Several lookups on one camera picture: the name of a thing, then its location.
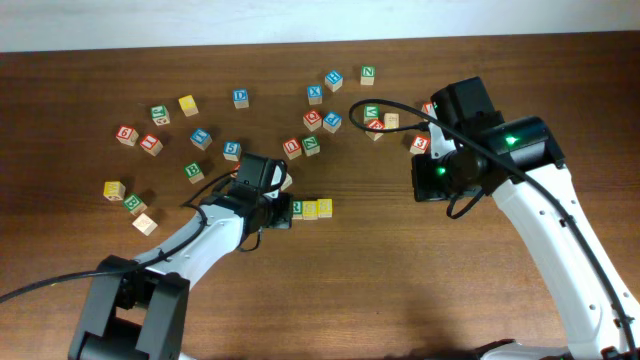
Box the red I block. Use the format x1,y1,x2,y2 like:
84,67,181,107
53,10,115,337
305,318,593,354
139,134,163,156

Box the plain leaf picture block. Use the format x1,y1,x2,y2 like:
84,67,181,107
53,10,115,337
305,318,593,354
280,173,293,191

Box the green B block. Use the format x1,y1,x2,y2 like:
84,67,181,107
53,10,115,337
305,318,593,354
183,162,204,184

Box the green V block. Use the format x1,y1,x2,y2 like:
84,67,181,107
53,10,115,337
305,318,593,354
363,105,380,124

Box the blue H block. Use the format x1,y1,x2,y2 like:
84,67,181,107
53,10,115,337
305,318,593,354
325,70,344,92

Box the red U block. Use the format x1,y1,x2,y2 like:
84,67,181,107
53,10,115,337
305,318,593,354
283,138,302,160

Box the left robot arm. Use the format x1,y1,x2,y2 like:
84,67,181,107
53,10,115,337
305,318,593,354
68,154,292,360

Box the plain yellow-print block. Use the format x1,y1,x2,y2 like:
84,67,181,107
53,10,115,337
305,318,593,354
383,113,399,130

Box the green Z block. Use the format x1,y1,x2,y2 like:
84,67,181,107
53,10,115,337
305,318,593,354
301,135,321,157

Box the blue T block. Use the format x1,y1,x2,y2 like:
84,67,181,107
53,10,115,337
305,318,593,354
190,128,212,151

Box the red E block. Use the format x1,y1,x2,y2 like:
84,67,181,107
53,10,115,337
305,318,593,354
366,119,385,141

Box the green N block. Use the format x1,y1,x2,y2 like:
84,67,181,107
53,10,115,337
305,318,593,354
360,66,376,86

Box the blue X block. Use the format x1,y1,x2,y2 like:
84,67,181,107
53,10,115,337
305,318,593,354
307,85,323,105

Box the yellow block top left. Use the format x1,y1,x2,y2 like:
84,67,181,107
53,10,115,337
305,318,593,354
178,95,199,117

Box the green R block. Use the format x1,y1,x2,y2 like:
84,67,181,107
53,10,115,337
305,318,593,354
292,200,303,220

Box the red 3 block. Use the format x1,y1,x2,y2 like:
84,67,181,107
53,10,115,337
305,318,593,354
409,135,430,155

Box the red A block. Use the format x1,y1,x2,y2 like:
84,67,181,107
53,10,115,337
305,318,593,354
422,102,435,115

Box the plain wooden block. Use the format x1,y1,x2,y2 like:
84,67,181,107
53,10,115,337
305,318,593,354
132,213,158,236

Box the red 6 block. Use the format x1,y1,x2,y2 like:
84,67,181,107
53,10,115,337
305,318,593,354
116,125,139,146

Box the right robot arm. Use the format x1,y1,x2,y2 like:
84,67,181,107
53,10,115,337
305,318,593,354
412,77,639,359

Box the yellow W block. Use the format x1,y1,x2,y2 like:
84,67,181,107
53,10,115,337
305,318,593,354
103,181,126,201

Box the blue 5 block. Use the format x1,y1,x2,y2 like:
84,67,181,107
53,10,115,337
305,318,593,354
223,141,242,162

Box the green J block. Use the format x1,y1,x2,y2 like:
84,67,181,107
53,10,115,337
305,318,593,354
150,105,170,126

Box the green E block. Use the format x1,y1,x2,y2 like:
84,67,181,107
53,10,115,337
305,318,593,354
123,194,147,216

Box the yellow S block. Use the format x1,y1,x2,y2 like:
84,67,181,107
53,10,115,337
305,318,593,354
302,200,318,220
317,198,333,218

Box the blue P block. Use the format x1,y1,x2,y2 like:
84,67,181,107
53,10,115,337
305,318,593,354
323,111,342,134

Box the blue D block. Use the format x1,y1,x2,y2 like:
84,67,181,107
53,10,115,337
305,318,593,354
233,88,249,109

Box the red Q block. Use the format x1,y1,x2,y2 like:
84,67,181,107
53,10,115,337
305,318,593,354
303,110,323,132

